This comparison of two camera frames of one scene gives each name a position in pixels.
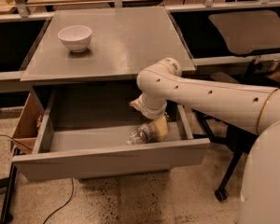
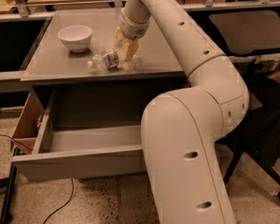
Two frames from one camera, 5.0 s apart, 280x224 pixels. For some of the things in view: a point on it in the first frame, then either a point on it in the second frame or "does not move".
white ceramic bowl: [77, 37] does not move
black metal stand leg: [7, 184] does not move
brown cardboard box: [25, 133] does not move
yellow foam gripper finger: [161, 126] to [131, 49]
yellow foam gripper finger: [136, 105] to [119, 39]
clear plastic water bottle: [142, 134] to [113, 60]
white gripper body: [149, 110] to [133, 29]
